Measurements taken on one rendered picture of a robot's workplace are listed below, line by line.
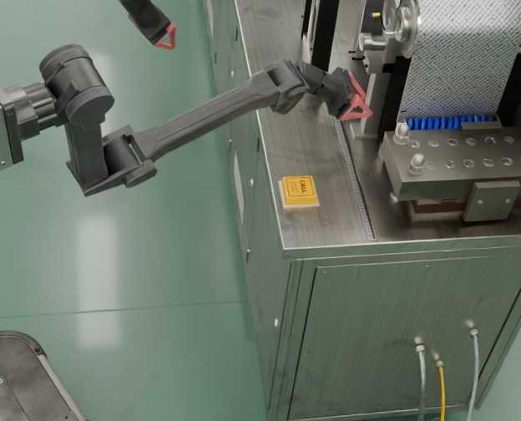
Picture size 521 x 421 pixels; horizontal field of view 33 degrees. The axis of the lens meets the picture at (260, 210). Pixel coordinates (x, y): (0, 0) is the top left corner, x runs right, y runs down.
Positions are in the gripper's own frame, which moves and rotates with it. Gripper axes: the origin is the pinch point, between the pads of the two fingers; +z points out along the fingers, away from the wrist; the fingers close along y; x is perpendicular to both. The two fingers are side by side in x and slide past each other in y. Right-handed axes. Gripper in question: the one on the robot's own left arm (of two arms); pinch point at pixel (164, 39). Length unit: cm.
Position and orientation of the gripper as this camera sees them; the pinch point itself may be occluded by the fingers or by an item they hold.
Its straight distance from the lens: 219.1
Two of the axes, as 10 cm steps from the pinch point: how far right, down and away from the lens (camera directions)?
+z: 3.4, 3.9, 8.6
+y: -5.8, -6.3, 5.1
